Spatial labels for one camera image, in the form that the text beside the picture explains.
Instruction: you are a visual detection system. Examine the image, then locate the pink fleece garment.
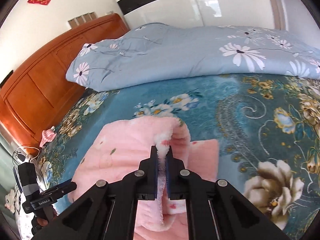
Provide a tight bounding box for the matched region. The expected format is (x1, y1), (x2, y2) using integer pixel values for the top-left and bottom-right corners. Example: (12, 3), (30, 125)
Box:
(68, 116), (219, 239)

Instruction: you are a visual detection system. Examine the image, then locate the person's left hand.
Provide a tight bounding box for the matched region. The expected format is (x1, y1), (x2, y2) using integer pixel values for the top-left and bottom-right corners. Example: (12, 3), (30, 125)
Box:
(31, 205), (57, 231)

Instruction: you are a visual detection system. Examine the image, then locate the pink patterned small cloth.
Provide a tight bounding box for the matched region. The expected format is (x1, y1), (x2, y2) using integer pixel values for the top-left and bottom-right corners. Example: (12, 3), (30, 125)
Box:
(40, 126), (56, 148)

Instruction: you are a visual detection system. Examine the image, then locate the teal floral bed blanket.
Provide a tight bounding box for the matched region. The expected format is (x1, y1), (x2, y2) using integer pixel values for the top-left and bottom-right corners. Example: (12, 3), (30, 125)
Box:
(39, 74), (319, 239)

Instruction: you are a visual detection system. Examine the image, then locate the orange wooden headboard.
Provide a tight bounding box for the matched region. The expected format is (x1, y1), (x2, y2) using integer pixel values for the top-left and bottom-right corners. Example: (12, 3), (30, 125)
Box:
(1, 14), (128, 156)

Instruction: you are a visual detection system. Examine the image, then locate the grey floral quilt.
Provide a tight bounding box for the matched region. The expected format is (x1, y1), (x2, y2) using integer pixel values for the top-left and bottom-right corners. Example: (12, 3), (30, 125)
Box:
(66, 23), (319, 92)

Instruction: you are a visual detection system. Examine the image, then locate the white black wardrobe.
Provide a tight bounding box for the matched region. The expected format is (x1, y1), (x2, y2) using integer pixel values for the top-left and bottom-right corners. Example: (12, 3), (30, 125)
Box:
(116, 0), (286, 29)

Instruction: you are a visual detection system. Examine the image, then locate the white charging cable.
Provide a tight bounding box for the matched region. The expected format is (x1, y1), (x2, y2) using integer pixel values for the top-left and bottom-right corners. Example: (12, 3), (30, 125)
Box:
(11, 146), (41, 165)

